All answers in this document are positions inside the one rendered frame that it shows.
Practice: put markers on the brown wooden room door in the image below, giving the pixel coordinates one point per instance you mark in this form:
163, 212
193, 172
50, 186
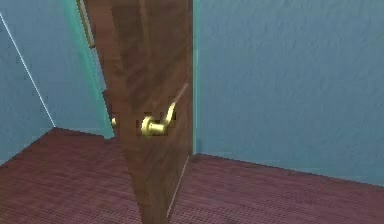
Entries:
146, 60

